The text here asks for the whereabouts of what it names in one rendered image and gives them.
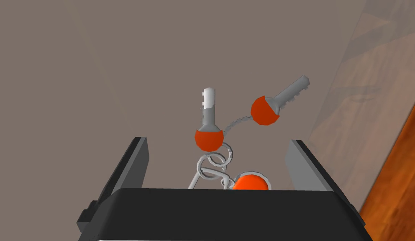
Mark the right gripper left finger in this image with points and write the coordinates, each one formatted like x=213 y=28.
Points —
x=132 y=170

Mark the orange-headed silver key bunch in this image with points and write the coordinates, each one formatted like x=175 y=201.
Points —
x=209 y=139

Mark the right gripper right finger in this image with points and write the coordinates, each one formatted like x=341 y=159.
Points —
x=306 y=170

